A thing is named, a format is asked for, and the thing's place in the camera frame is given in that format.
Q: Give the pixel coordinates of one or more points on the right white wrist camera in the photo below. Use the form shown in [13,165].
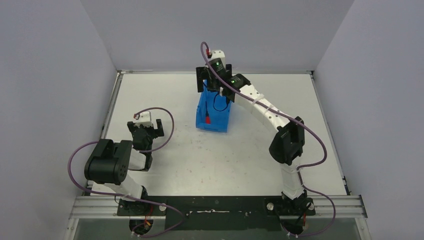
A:
[216,54]

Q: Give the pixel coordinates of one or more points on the aluminium front rail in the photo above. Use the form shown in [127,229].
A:
[105,207]

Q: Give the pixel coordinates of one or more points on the red handled screwdriver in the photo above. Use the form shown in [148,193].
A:
[207,115]

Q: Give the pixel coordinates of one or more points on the blue plastic bin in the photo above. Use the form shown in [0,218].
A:
[219,112]

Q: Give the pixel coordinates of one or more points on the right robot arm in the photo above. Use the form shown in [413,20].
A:
[289,137]

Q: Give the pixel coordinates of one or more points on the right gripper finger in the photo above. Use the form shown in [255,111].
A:
[228,71]
[200,78]

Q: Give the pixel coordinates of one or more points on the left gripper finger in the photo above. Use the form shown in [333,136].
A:
[131,125]
[159,131]

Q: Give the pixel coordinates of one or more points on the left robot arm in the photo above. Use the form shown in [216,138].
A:
[110,161]

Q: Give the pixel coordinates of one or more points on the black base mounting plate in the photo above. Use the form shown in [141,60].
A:
[221,213]

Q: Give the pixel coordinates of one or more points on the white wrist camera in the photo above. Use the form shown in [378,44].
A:
[216,54]
[143,119]

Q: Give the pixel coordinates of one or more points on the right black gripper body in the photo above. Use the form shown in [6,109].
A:
[211,83]

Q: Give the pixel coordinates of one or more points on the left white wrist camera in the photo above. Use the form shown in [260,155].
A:
[143,119]

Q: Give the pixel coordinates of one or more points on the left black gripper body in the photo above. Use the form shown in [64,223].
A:
[156,131]

